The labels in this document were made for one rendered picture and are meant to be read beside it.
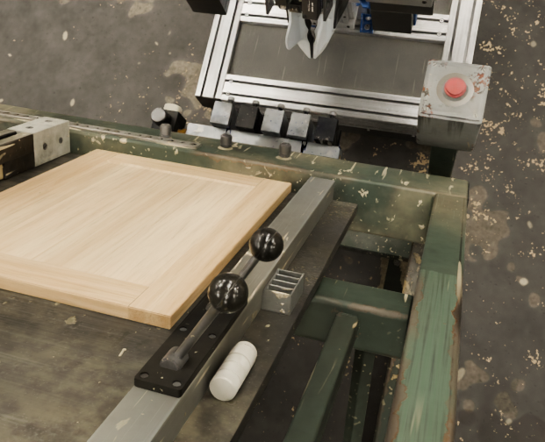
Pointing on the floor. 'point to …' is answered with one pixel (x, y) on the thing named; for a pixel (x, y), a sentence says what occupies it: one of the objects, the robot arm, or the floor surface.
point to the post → (441, 161)
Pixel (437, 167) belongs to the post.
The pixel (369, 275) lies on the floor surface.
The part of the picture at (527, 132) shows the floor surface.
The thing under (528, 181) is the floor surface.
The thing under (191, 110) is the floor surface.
